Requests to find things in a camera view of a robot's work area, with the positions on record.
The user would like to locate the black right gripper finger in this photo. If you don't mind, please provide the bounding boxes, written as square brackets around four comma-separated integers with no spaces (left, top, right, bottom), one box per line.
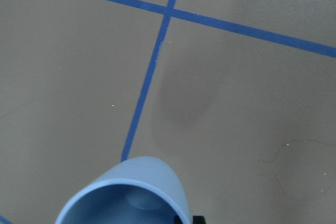
[193,216,205,224]

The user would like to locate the light blue plastic cup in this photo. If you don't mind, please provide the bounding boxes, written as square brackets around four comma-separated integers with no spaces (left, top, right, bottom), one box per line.
[56,156,192,223]

